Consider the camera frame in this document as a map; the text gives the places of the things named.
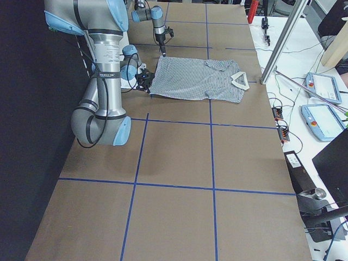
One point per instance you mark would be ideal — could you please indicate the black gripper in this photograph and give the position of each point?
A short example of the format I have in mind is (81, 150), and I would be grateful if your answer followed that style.
(145, 81)
(160, 38)

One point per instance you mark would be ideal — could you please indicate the striped polo shirt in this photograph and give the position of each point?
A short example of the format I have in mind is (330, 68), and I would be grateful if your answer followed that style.
(198, 79)

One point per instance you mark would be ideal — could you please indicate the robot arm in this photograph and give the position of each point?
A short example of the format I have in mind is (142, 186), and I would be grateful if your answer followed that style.
(99, 118)
(143, 12)

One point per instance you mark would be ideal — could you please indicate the red cylinder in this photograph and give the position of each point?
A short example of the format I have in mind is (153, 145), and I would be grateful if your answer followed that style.
(252, 10)

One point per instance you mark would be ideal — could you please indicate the black tripod stick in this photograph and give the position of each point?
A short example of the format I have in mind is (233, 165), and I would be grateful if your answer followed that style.
(265, 24)

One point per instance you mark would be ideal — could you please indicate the orange connector block far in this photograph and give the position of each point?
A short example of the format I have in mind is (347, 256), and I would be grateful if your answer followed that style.
(277, 113)

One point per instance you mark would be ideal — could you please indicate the orange connector block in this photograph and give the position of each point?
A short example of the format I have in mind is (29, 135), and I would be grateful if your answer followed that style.
(277, 113)
(283, 134)

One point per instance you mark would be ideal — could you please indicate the orange connector block near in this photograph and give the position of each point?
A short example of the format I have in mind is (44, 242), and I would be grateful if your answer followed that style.
(283, 134)

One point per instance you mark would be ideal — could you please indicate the far teach pendant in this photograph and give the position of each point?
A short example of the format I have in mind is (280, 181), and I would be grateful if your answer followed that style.
(325, 86)

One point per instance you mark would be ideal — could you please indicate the teach pendant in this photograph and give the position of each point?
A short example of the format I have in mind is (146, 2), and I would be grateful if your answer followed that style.
(323, 121)
(325, 86)

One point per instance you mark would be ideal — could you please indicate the near teach pendant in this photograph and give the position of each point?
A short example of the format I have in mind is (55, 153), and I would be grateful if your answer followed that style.
(323, 121)

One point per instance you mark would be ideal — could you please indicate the seated person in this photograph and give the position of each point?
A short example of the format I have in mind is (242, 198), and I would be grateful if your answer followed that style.
(342, 69)

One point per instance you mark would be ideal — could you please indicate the black box with label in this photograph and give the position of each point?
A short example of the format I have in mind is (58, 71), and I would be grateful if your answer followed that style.
(301, 181)

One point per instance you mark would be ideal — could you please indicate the reacher grabber tool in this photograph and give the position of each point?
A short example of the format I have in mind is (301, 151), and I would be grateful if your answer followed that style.
(312, 93)

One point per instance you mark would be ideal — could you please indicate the black monitor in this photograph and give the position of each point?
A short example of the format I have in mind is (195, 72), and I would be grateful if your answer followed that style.
(331, 166)

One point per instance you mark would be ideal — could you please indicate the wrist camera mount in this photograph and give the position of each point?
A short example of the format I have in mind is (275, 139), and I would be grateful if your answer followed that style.
(169, 31)

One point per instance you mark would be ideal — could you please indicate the aluminium frame post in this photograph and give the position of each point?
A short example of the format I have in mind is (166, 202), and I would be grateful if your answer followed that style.
(283, 39)

